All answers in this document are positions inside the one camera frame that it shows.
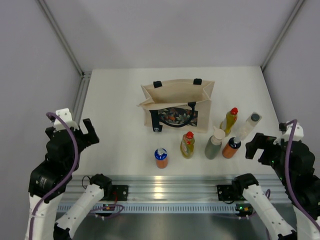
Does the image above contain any yellow bottle red cap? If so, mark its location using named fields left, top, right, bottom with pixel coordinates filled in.
left=180, top=131, right=195, bottom=159
left=219, top=107, right=239, bottom=136

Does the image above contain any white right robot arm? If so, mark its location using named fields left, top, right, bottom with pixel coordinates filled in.
left=232, top=133, right=320, bottom=240

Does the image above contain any aluminium frame post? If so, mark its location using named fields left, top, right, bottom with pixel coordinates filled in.
left=260, top=0, right=307, bottom=73
left=35, top=0, right=92, bottom=119

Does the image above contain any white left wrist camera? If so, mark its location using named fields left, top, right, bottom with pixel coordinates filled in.
left=53, top=108, right=80, bottom=132

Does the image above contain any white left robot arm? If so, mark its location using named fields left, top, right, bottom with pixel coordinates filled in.
left=25, top=118, right=113, bottom=240

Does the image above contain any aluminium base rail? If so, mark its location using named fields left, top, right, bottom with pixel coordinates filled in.
left=62, top=174, right=289, bottom=204

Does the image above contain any right aluminium frame post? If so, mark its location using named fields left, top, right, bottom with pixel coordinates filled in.
left=260, top=0, right=307, bottom=73

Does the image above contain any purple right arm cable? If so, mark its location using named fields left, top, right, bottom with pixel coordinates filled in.
left=264, top=119, right=320, bottom=240

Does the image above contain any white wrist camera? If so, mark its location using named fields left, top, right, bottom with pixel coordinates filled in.
left=53, top=108, right=80, bottom=132
left=273, top=120, right=304, bottom=145

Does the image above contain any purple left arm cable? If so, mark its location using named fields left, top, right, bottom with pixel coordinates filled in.
left=28, top=112, right=126, bottom=240

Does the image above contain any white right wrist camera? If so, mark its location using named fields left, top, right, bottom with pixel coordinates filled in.
left=273, top=120, right=304, bottom=145

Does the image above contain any green pump bottle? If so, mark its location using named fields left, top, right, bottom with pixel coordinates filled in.
left=204, top=126, right=226, bottom=160

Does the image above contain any white slotted cable duct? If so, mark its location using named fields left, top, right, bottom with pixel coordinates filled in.
left=92, top=203, right=253, bottom=214

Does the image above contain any left aluminium frame post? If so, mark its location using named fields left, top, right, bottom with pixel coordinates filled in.
left=35, top=0, right=92, bottom=119

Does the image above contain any clear bottle dark cap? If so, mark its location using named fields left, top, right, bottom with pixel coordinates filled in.
left=236, top=112, right=262, bottom=141

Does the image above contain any beige canvas tote bag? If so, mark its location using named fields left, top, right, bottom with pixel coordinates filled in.
left=138, top=78, right=215, bottom=133

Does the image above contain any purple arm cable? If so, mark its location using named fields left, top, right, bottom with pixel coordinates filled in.
left=28, top=112, right=126, bottom=240
left=264, top=119, right=320, bottom=240

